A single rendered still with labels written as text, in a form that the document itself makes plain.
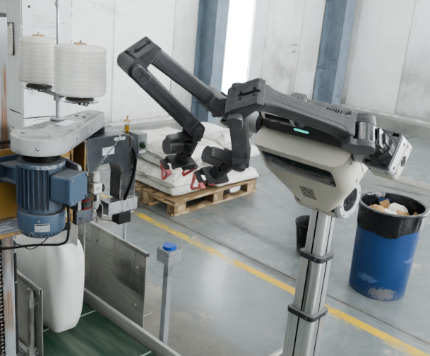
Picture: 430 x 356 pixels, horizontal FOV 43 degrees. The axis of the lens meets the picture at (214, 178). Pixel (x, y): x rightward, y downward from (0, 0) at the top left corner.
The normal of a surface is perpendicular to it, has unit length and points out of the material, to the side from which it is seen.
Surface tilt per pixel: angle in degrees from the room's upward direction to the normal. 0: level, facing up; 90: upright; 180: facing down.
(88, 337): 0
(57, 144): 90
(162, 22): 90
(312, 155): 40
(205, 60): 90
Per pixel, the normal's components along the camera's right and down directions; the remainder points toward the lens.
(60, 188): -0.33, 0.26
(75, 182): 0.94, 0.18
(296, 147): -0.37, -0.62
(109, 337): 0.09, -0.95
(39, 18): 0.72, 0.27
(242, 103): -0.65, -0.32
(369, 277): -0.56, 0.25
